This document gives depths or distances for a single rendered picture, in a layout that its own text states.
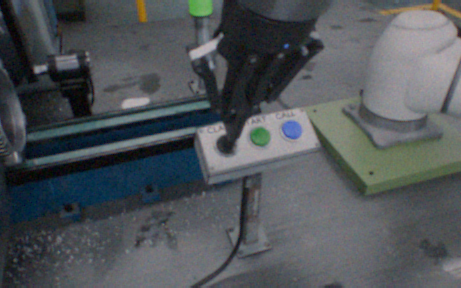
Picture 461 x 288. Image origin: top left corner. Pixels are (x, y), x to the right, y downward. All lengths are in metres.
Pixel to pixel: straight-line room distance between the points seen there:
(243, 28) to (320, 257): 0.53
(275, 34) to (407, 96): 0.65
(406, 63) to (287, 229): 0.42
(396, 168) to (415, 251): 0.19
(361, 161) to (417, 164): 0.12
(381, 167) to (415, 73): 0.21
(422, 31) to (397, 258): 0.44
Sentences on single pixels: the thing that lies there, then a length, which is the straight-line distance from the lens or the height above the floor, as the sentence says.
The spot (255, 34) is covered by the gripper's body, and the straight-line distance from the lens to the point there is 0.29.
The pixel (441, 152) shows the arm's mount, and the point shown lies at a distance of 0.99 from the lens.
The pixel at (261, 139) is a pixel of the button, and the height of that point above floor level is 1.07.
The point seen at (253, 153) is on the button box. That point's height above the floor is 1.06.
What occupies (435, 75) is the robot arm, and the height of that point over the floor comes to 1.02.
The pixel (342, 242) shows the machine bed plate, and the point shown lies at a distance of 0.77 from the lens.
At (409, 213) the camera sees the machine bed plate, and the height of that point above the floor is 0.80.
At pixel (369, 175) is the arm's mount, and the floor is 0.83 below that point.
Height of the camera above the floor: 1.41
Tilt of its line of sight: 40 degrees down
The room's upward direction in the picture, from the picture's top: straight up
